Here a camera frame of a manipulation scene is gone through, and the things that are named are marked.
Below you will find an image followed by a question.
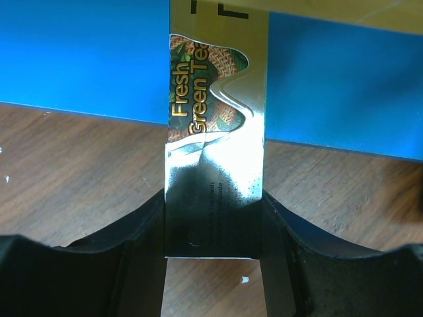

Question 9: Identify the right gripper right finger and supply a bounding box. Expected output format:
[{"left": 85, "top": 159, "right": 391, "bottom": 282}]
[{"left": 260, "top": 194, "right": 422, "bottom": 316}]

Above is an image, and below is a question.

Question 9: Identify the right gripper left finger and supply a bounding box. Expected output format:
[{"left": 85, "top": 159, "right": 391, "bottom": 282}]
[{"left": 1, "top": 192, "right": 167, "bottom": 316}]

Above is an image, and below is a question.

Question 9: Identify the teal green tea toothpaste box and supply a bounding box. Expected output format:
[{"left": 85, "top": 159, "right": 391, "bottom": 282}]
[{"left": 165, "top": 1, "right": 269, "bottom": 258}]

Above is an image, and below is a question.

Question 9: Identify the blue shelf with coloured boards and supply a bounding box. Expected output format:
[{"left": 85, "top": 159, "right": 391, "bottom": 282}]
[{"left": 1, "top": 1, "right": 422, "bottom": 160}]

